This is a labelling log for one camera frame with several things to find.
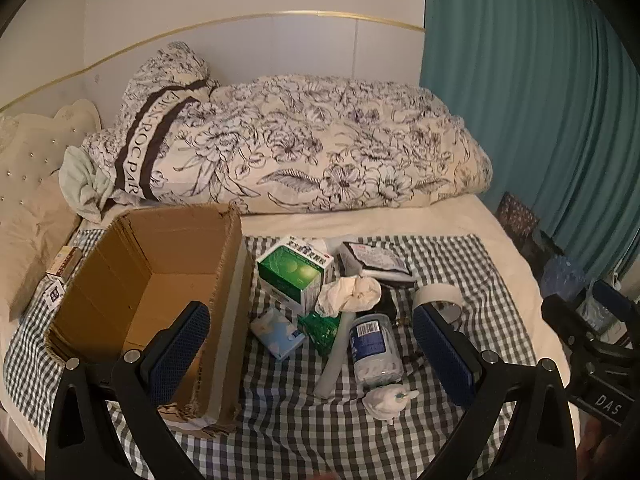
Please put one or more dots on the clear cotton swab jar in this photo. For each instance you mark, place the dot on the clear cotton swab jar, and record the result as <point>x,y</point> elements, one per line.
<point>372,350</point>

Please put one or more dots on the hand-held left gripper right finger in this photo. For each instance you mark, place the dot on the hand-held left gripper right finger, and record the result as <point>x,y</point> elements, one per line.
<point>442,355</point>

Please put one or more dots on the dark patterned bag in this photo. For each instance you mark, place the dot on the dark patterned bag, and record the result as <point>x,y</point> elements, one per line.
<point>517,215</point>

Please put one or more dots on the cream tufted headboard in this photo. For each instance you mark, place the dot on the cream tufted headboard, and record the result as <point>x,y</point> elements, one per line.
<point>30,160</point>

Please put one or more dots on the white tape roll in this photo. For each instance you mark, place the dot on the white tape roll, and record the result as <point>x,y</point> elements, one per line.
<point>435,291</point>

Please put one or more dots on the navy and white plastic packet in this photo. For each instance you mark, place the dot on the navy and white plastic packet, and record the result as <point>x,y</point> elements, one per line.
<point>375,260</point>

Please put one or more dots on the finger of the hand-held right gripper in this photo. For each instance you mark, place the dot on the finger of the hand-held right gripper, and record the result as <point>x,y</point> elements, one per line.
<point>612,302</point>
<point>562,317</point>

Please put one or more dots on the small white figurine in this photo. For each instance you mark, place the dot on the small white figurine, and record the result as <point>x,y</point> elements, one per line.
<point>385,402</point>

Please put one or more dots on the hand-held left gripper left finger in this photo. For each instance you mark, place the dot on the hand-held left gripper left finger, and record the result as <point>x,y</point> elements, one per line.
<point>185,340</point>

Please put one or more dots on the floral duvet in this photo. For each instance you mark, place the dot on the floral duvet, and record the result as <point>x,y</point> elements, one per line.
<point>325,150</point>

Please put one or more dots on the long white foam tube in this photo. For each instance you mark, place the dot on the long white foam tube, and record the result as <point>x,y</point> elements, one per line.
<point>332,365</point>

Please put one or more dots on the beige pillow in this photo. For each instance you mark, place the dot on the beige pillow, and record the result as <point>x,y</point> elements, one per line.
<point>30,250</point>

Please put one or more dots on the light green cloth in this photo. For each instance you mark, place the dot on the light green cloth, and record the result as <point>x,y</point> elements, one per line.
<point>82,180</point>

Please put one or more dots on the black wallet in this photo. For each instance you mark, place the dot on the black wallet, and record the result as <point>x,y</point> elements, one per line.
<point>387,306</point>

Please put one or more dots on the brown cardboard box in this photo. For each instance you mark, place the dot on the brown cardboard box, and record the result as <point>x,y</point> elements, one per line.
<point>150,240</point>

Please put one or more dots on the small brown striped box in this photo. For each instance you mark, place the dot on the small brown striped box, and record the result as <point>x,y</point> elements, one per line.
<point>67,260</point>

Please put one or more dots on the white cloth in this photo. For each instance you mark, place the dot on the white cloth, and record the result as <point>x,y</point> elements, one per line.
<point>350,295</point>

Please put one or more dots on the small white printed box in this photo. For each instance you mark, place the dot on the small white printed box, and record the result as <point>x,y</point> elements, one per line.
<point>54,291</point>

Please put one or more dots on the green foil packet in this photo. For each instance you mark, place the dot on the green foil packet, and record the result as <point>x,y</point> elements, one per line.
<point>320,332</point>

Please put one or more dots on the light blue tissue pack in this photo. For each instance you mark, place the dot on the light blue tissue pack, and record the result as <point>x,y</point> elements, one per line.
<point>277,332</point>

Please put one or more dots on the teal curtain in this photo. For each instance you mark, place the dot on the teal curtain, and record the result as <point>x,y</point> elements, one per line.
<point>525,85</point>

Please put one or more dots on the checked cloth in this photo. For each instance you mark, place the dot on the checked cloth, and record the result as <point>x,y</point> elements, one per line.
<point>300,435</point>

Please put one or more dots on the green and white medicine box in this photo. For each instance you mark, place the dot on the green and white medicine box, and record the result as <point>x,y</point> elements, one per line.
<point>290,270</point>

